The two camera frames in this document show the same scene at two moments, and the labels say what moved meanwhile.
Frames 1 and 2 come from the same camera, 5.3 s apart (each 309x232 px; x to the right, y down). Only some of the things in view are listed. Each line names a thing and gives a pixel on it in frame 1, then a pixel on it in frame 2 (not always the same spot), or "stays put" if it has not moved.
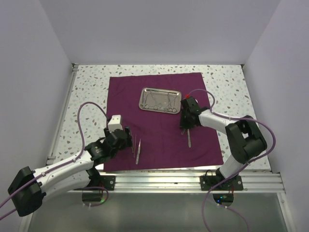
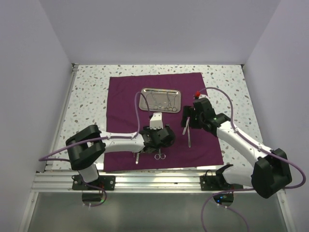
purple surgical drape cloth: x=159 y=142 stays put
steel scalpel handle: x=189 y=138 stays put
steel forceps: x=138 y=152 stays put
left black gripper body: x=127 y=142 -> x=147 y=128
